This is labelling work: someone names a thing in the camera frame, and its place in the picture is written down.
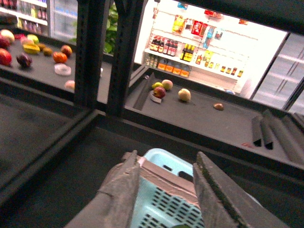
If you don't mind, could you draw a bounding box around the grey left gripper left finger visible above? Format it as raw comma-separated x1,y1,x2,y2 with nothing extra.
66,151,140,228

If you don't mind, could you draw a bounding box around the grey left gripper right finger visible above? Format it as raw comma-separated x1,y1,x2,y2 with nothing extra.
193,152,288,228

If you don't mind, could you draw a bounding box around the light blue plastic basket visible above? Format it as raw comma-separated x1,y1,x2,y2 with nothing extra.
131,148,205,228

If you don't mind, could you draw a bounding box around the brown basket handle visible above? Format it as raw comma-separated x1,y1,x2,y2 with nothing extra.
136,156,199,207

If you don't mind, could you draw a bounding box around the pale peach on tray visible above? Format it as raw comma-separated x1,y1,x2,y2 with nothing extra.
178,88,191,102

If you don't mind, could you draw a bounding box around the red peach on tray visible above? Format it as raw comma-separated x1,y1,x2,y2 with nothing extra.
153,86,166,99

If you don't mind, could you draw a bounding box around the bottle row on shelf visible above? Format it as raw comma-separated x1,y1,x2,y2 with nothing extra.
148,36,195,62

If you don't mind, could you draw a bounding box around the dark plum on tray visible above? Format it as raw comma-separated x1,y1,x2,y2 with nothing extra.
16,53,32,68

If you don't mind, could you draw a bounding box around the yellow starfruit on tray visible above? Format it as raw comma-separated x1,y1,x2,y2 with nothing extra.
23,44,40,55

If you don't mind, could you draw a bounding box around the red apple left edge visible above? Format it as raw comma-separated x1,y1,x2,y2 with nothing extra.
0,48,12,66

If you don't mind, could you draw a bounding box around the black shelf upright post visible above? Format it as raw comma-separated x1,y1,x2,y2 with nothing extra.
74,0,111,109

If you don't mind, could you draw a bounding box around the black shelf post right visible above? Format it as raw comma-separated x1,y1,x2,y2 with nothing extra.
106,0,147,117

